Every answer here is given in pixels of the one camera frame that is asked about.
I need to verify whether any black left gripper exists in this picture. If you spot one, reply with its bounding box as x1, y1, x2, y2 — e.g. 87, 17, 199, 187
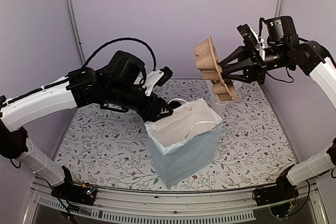
105, 82, 174, 122

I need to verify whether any floral tablecloth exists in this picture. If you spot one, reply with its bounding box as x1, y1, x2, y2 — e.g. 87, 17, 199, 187
55, 83, 296, 191

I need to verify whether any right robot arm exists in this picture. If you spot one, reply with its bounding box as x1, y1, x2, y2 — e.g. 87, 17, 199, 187
220, 16, 335, 201

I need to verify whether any front aluminium rail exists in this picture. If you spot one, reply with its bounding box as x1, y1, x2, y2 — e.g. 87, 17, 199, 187
23, 178, 329, 223

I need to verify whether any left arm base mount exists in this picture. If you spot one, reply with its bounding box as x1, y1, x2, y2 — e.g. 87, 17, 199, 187
51, 181, 97, 206

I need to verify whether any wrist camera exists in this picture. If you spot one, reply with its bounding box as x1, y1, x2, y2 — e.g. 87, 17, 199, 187
143, 66, 173, 97
237, 24, 265, 51

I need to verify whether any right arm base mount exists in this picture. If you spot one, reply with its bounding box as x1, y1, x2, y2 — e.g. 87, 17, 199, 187
251, 180, 311, 220

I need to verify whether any brown cardboard cup carrier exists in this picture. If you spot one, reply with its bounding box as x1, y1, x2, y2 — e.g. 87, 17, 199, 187
194, 35, 238, 102

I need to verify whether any white cup holding straws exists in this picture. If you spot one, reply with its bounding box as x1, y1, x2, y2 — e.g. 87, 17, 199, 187
211, 98, 228, 116

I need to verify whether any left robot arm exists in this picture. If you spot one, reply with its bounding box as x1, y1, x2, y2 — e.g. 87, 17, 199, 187
1, 50, 173, 200

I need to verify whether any left aluminium frame post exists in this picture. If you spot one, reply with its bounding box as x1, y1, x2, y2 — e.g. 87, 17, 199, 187
64, 0, 85, 65

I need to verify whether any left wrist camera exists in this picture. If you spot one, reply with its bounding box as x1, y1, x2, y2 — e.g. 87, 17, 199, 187
143, 66, 173, 97

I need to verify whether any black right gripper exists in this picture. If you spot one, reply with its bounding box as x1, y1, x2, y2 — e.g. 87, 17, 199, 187
218, 41, 290, 84

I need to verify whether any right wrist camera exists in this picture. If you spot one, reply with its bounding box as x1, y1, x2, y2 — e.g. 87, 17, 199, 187
237, 24, 265, 51

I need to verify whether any stack of black lids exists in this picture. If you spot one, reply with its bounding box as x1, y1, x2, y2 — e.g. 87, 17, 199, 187
168, 100, 183, 109

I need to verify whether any white paper bag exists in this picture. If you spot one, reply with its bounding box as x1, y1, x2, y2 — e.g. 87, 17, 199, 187
145, 98, 223, 187

